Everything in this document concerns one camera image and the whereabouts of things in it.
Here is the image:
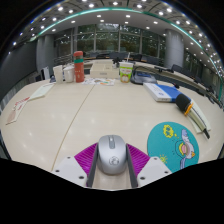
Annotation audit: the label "white lidded jar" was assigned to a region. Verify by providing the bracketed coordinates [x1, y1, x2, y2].
[62, 64, 76, 83]

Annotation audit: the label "black microphone with orange ring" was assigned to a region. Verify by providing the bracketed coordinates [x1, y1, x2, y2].
[175, 93, 211, 140]

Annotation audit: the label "pale green notebook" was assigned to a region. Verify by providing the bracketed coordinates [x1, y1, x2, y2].
[186, 99, 212, 134]

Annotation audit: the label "pale white booklet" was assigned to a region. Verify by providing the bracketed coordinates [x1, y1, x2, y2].
[27, 82, 56, 101]

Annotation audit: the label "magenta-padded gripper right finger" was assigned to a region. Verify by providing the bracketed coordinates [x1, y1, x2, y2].
[124, 143, 173, 189]

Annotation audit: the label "colourful printed leaflet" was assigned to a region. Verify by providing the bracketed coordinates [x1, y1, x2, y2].
[81, 77, 116, 87]

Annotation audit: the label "blue and white book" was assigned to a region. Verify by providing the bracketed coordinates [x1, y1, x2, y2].
[143, 82, 185, 103]

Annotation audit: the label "dark office chairs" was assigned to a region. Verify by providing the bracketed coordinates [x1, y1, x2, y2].
[89, 50, 218, 91]

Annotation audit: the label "dark conference console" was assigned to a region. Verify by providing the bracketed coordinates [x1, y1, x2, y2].
[130, 70, 158, 85]

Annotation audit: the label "silver grey computer mouse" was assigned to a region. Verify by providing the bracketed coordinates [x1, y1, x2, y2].
[96, 134, 128, 176]

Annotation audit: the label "long curved conference table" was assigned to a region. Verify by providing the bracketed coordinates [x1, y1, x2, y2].
[81, 57, 224, 103]

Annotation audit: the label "green printed paper cup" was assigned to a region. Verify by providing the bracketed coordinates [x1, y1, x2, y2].
[118, 61, 134, 84]

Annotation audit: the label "red printed paper leaflet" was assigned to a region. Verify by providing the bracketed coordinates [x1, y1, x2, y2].
[5, 96, 31, 126]

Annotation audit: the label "ceiling lights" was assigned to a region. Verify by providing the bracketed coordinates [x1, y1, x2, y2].
[13, 0, 224, 68]

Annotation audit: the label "white paper cup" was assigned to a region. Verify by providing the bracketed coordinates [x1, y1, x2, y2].
[52, 64, 65, 84]

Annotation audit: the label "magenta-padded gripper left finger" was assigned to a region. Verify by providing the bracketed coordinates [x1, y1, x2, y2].
[52, 143, 100, 189]

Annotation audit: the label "round teal cartoon mouse pad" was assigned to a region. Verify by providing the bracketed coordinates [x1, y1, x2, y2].
[146, 121, 200, 173]

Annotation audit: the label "white standing appliance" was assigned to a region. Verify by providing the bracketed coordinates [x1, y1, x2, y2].
[40, 66, 51, 81]

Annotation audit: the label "beige cardboard box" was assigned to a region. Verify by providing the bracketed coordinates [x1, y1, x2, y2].
[89, 62, 120, 80]

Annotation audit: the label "red bottle with green band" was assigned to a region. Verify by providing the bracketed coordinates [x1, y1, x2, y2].
[73, 50, 86, 84]

